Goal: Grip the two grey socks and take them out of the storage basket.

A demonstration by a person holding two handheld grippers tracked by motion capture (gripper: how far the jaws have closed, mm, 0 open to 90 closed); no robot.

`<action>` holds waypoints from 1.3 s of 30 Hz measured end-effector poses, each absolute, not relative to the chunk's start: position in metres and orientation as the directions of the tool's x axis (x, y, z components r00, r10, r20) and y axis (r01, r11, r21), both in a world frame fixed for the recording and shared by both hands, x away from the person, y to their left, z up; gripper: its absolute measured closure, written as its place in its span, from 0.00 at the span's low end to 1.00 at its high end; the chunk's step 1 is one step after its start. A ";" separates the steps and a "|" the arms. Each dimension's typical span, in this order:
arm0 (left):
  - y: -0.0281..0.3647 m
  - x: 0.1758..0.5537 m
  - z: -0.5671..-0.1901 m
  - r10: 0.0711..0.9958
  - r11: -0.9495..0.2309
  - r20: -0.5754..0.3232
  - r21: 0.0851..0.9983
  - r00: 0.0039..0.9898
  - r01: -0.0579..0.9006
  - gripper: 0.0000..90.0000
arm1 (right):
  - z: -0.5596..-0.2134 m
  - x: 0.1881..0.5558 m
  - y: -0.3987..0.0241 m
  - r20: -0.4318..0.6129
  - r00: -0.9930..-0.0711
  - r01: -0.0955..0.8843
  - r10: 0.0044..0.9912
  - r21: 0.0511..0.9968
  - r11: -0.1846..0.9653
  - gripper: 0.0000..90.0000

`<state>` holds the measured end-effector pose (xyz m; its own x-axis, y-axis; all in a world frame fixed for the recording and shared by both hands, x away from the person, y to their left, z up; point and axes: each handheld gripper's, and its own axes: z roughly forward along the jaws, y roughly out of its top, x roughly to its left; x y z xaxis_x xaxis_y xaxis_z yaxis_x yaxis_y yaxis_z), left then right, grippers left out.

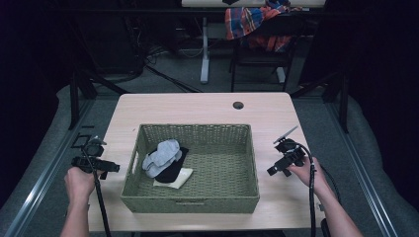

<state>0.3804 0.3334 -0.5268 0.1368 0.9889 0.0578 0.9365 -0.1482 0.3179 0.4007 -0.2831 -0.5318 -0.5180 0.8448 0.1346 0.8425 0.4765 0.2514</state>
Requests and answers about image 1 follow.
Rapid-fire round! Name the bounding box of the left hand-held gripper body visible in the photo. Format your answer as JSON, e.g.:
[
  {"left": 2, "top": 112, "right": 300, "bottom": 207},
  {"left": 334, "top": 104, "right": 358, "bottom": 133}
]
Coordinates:
[{"left": 70, "top": 135, "right": 121, "bottom": 181}]

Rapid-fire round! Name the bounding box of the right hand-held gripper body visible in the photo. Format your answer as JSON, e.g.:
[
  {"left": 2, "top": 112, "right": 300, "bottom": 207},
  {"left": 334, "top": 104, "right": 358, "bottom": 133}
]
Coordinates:
[{"left": 272, "top": 125, "right": 307, "bottom": 178}]

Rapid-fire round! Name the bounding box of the grey sock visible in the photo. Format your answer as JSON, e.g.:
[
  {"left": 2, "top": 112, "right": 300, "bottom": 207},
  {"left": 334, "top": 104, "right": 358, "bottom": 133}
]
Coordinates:
[{"left": 141, "top": 138, "right": 184, "bottom": 180}]

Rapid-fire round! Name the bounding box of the black sock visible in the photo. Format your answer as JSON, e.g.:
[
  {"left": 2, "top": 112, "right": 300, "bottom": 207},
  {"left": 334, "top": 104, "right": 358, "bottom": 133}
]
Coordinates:
[{"left": 149, "top": 145, "right": 191, "bottom": 185}]

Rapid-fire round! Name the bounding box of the white sock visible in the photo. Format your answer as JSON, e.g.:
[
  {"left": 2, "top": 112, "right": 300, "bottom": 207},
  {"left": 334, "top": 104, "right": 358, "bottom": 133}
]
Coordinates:
[{"left": 152, "top": 167, "right": 195, "bottom": 191}]

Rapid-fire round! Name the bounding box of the green woven basket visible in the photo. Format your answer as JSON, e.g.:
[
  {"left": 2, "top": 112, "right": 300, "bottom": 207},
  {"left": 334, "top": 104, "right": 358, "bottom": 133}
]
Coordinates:
[{"left": 120, "top": 122, "right": 261, "bottom": 214}]

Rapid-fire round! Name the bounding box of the person's right hand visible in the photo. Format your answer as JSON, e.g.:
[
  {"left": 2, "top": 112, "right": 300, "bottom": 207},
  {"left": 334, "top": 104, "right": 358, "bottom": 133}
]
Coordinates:
[{"left": 286, "top": 156, "right": 328, "bottom": 196}]

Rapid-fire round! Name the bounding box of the person's left hand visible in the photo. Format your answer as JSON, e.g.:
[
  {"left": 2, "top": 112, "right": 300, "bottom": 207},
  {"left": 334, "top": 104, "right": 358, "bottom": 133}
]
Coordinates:
[{"left": 63, "top": 166, "right": 105, "bottom": 207}]

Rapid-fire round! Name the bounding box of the black metal stand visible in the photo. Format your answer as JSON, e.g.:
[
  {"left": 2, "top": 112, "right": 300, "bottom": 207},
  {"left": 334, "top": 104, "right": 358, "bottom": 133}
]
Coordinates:
[
  {"left": 290, "top": 68, "right": 350, "bottom": 134},
  {"left": 67, "top": 65, "right": 129, "bottom": 130}
]

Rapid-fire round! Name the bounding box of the black chair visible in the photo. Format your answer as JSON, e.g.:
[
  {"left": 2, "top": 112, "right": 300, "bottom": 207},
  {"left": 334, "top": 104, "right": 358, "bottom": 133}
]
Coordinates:
[{"left": 228, "top": 13, "right": 307, "bottom": 93}]

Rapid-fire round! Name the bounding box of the plaid cloth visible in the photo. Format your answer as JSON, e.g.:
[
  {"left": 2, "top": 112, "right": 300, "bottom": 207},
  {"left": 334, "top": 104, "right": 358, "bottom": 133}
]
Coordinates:
[{"left": 224, "top": 0, "right": 303, "bottom": 52}]

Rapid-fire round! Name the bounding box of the white desk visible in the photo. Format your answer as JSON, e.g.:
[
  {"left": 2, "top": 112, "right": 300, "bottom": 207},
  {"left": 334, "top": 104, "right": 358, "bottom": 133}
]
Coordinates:
[{"left": 181, "top": 0, "right": 327, "bottom": 85}]

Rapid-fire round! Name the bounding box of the black cable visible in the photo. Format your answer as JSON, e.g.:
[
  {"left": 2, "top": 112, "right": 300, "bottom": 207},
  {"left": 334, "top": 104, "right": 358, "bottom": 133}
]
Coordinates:
[
  {"left": 294, "top": 142, "right": 342, "bottom": 237},
  {"left": 80, "top": 147, "right": 113, "bottom": 237}
]

